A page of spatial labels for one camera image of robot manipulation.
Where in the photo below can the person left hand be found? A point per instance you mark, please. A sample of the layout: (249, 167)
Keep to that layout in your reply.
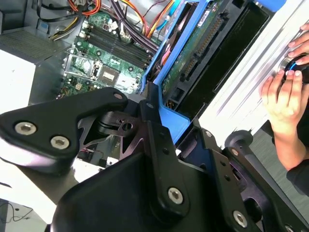
(303, 42)

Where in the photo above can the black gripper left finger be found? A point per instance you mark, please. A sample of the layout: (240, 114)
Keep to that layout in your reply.
(48, 120)

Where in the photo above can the hard disk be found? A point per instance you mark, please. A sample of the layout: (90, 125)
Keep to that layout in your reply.
(193, 48)

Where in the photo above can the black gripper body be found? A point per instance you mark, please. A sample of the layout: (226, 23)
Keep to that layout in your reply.
(108, 193)

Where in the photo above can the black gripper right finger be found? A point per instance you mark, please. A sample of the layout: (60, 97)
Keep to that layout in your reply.
(231, 193)

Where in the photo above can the person right hand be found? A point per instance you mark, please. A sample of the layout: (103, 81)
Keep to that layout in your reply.
(282, 104)

